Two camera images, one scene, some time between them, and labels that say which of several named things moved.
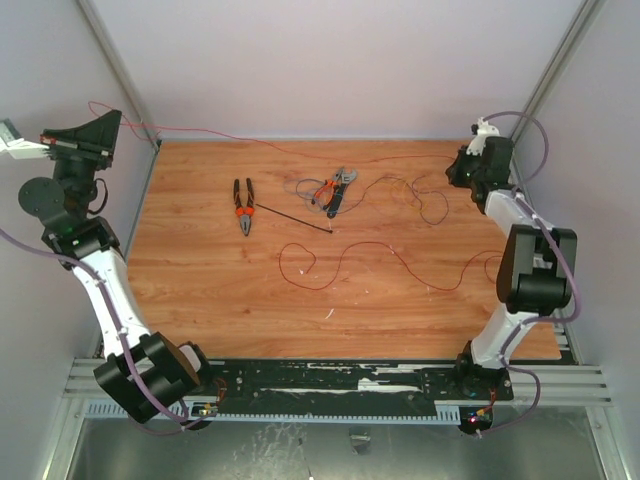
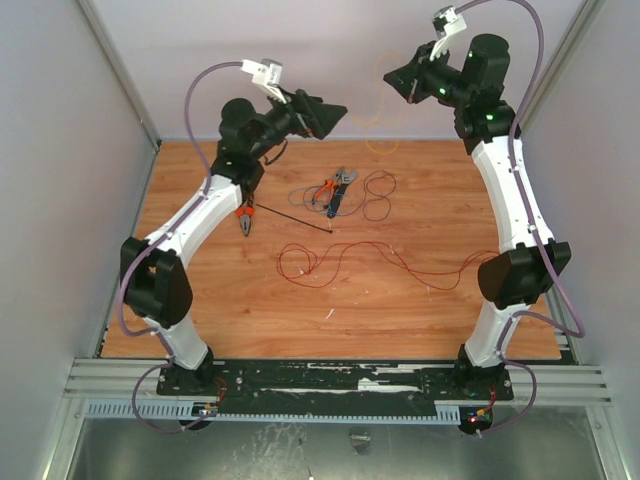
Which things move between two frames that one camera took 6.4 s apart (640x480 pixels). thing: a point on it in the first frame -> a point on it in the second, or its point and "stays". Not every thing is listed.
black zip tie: x=322 y=228 stays
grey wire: x=423 y=197 -> x=377 y=187
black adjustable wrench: x=344 y=176 stays
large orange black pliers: x=247 y=212 stays
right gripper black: x=461 y=171 -> x=417 y=71
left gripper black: x=94 y=141 -> x=322 y=117
